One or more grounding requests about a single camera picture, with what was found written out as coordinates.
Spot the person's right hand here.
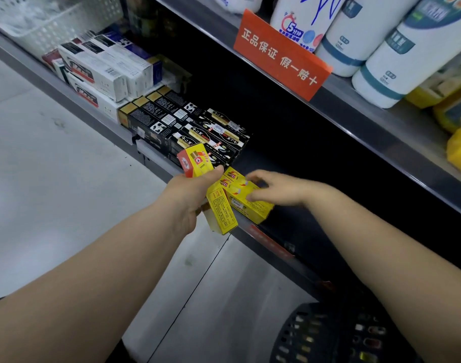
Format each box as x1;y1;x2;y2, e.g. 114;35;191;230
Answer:
245;169;330;207

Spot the person's left hand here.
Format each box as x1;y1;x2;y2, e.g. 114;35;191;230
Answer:
158;166;226;237

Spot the yellow box with picture print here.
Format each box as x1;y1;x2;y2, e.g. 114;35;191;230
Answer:
220;166;275;226

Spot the yellow box with red end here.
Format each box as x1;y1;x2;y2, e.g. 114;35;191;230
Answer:
177;143;214;178

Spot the yellow box with text panel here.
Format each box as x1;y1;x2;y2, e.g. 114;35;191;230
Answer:
205;181;239;235

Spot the person's left forearm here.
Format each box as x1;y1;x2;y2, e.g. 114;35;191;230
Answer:
0;198;187;363

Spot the person's right forearm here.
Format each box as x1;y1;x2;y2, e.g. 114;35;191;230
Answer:
302;184;461;363

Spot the red shelf edge label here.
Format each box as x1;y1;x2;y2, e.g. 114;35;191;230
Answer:
249;224;296;260

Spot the stack of black toothpaste boxes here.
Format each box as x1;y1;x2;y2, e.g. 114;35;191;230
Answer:
118;85;252;169

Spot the grey metal shelf board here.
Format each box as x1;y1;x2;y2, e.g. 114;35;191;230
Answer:
0;25;331;297
151;0;461;223

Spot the orange shelf sign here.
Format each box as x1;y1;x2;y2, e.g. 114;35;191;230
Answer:
233;8;333;102

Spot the stack of white toothpaste boxes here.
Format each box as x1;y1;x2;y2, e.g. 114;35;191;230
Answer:
41;30;164;124

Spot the black plastic shopping basket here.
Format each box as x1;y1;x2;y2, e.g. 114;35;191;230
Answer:
269;301;425;363

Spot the white bottle with blue scribble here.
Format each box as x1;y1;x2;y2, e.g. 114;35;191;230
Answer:
270;0;347;54

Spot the white bottle with teal band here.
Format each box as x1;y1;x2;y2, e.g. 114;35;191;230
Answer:
351;0;461;109
315;0;423;78

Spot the pale yellow packet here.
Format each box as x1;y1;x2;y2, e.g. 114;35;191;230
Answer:
404;53;461;110

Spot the yellow packet with blue print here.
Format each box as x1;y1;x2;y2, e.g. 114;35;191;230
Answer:
432;86;461;133

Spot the white plastic lattice basket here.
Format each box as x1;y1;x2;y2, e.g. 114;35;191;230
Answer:
0;0;124;60

